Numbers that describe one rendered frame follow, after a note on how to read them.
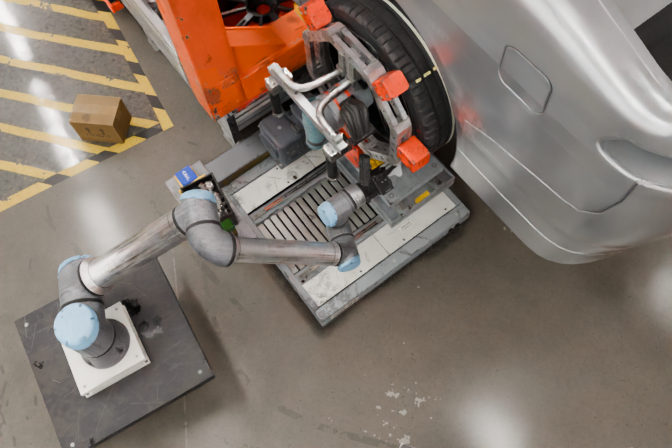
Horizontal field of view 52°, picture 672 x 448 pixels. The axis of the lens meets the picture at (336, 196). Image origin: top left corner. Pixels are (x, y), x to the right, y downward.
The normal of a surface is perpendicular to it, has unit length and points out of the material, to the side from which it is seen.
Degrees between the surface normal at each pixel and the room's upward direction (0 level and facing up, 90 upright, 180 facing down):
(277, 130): 0
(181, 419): 0
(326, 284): 0
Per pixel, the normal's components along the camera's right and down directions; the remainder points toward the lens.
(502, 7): -0.79, 0.46
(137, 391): -0.04, -0.43
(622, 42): -0.15, -0.11
